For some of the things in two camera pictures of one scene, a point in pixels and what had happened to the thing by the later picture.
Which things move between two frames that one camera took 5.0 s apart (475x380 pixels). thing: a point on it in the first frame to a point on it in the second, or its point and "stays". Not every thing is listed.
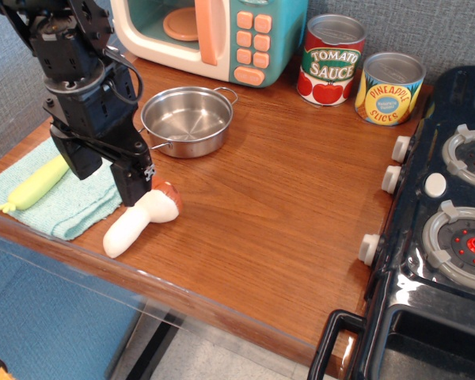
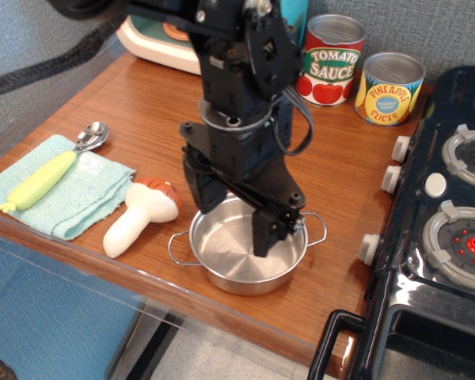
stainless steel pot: [188, 122] to [222, 240]
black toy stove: [427, 313] stays
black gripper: [96, 108] to [252, 159]
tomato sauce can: [332, 51] stays
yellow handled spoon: [38, 183] stays
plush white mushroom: [161, 204] stays
